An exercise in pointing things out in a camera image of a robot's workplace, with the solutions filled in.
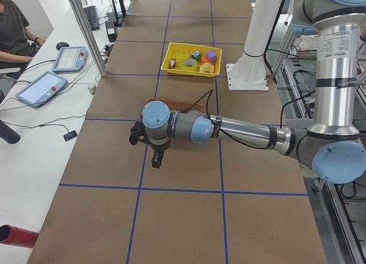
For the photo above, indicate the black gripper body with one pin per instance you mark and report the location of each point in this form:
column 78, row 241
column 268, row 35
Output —
column 158, row 148

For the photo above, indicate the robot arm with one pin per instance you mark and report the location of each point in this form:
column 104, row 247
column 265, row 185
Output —
column 330, row 147

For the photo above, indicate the brown wicker basket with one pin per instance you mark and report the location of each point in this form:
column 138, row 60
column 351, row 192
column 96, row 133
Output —
column 182, row 106

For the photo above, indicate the yellow woven basket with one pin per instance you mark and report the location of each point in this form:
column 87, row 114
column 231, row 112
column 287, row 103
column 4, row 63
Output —
column 181, row 52

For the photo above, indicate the small black puck device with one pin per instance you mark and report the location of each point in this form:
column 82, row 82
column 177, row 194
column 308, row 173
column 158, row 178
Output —
column 70, row 135

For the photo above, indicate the panda figurine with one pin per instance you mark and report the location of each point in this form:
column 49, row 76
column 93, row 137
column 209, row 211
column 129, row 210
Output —
column 172, row 63

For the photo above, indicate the toy bread croissant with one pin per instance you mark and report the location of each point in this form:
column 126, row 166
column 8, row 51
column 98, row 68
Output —
column 207, row 68

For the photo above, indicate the small black-capped bottle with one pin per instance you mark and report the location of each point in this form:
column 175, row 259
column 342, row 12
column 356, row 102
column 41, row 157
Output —
column 196, row 56

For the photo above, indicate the orange toy carrot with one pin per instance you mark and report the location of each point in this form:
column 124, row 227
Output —
column 204, row 59

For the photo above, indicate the far teach pendant tablet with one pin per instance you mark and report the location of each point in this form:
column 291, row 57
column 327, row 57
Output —
column 70, row 59

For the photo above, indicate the teach pendant tablet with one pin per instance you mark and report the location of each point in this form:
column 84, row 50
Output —
column 42, row 89
column 70, row 59

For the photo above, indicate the purple foam cube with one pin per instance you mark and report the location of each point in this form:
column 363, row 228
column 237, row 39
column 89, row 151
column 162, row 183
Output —
column 211, row 55

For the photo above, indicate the near teach pendant tablet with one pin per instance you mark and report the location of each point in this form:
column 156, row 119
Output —
column 42, row 89

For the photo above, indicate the black computer mouse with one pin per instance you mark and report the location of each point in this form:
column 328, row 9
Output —
column 59, row 45

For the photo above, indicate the black keyboard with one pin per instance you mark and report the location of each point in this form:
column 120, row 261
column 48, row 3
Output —
column 91, row 16

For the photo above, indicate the seated person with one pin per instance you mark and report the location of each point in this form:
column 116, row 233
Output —
column 18, row 43

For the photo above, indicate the red cylinder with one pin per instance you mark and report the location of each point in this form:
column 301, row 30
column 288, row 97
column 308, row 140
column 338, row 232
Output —
column 16, row 236

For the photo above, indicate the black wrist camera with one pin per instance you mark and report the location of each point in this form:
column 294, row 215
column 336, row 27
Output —
column 157, row 159

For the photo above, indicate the aluminium frame post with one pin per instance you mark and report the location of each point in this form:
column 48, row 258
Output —
column 83, row 23

